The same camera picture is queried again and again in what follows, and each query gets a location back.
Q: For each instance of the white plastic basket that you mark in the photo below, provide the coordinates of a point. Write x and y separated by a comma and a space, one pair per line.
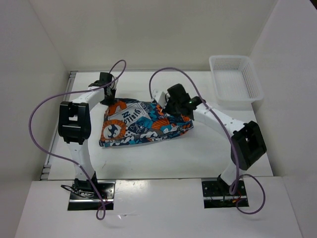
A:
235, 80

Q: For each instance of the colourful patterned shorts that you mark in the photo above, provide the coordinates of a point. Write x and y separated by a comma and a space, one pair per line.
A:
131, 122

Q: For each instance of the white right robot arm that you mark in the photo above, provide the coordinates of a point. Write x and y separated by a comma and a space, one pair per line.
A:
246, 140

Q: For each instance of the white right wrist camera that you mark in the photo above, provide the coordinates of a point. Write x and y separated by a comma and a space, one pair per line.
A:
161, 98

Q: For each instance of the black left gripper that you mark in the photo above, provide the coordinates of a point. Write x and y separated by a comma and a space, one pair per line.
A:
110, 102

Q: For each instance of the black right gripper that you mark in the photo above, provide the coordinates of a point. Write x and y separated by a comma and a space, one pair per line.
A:
168, 99

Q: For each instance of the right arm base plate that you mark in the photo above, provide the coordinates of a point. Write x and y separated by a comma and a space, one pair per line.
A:
216, 194

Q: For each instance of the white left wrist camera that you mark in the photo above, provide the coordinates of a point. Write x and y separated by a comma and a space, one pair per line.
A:
113, 86

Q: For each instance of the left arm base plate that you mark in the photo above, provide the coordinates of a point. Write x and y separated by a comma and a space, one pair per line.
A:
88, 200

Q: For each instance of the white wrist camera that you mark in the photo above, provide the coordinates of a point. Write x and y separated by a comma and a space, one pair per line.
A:
161, 98
113, 86

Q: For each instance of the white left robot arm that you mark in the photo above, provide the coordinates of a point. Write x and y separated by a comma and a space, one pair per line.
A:
74, 126

